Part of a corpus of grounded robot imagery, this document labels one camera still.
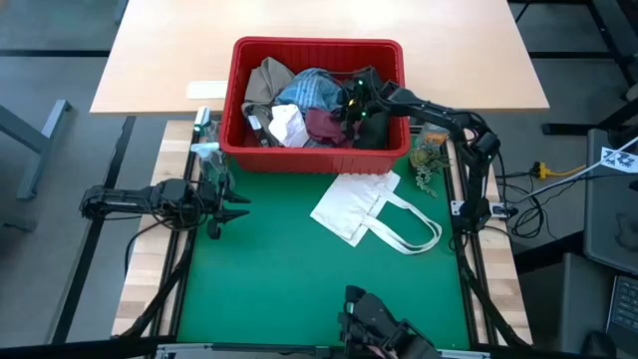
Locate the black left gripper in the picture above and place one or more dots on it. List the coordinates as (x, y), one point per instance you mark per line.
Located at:
(212, 204)

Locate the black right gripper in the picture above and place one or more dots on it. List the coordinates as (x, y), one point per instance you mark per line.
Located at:
(371, 95)

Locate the maroon pink garment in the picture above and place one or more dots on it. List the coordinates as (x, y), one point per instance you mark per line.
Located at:
(324, 127)

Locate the white garment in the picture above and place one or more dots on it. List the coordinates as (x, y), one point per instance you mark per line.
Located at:
(289, 127)

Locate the beige khaki garment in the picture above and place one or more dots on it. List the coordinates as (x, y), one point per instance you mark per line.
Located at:
(269, 80)

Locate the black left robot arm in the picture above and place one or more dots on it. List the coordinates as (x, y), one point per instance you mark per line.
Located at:
(124, 197)

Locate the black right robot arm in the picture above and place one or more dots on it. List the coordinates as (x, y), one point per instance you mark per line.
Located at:
(438, 117)

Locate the red plastic laundry bin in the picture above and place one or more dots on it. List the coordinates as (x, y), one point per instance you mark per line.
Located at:
(319, 162)

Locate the dark green garment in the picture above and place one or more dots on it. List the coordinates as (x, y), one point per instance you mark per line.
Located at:
(376, 132)

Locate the blue striped garment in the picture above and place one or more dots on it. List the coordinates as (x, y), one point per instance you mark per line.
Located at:
(311, 90)

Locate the clear spray bottle white head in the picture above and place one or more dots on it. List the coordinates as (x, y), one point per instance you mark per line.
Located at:
(214, 162)

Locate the green table mat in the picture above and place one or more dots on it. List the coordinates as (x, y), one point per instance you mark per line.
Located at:
(274, 279)

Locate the small potted succulent plant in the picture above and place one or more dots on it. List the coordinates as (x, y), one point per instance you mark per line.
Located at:
(426, 159)

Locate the clear bottle white green cap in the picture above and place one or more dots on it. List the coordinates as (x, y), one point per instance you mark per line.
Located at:
(202, 119)

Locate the cream canvas tote bag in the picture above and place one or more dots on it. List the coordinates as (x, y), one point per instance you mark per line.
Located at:
(349, 204)

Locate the light wooden desk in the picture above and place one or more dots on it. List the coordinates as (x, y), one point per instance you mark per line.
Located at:
(448, 50)

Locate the white paper label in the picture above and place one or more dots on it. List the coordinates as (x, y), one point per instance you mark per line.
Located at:
(207, 90)

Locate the black mechanical device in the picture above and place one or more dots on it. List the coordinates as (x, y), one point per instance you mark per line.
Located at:
(379, 319)

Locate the grey metal table leg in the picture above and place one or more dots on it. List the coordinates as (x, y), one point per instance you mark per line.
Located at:
(35, 144)

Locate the white tag black marks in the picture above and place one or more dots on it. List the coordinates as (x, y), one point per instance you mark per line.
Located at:
(618, 160)

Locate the dark keyboard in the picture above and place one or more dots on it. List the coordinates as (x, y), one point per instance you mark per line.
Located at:
(625, 304)

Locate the black rounded object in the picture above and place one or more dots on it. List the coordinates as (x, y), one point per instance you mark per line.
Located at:
(598, 345)

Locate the black aluminium table frame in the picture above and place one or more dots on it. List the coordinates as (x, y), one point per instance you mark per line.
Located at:
(176, 309)

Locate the black desk frame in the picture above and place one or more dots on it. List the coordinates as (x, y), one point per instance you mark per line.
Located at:
(568, 128)

